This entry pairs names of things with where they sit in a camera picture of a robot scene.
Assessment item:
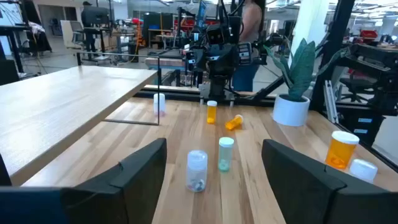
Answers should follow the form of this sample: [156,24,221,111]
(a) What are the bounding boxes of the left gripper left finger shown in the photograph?
[0,138,168,224]

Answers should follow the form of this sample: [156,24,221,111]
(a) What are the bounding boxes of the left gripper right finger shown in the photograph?
[262,139,398,224]

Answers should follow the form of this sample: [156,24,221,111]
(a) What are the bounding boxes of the small orange pill bottle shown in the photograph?
[206,100,218,125]
[224,114,244,131]

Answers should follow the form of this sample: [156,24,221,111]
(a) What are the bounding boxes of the white cap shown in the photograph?
[325,130,361,170]

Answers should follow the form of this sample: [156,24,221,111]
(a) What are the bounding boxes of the clear pill bottle colourful capsules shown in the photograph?
[348,159,379,184]

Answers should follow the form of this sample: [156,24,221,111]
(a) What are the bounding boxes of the clear pill bottle pink pills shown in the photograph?
[153,93,167,118]

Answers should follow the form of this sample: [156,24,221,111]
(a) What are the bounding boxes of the wooden shelf black metal legs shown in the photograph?
[0,52,162,187]

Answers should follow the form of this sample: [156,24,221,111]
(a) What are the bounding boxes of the person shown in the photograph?
[232,0,269,93]
[80,1,110,54]

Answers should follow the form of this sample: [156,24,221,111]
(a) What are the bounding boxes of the wooden workbench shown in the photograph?
[144,57,187,72]

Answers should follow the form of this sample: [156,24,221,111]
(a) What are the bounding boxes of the snake plant in white pot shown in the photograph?
[263,37,351,128]

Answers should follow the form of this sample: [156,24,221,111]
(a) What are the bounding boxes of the black cabinet blue labels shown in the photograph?
[337,105,385,147]

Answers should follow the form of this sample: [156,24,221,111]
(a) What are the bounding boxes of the silver aluminium extrusion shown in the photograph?
[323,80,340,124]

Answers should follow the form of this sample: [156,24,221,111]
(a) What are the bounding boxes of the red storage bin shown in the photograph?
[359,29,379,40]

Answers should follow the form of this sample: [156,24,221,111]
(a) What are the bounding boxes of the black background desk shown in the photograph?
[0,24,35,74]

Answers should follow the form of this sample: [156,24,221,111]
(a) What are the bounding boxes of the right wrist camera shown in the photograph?
[206,27,225,45]

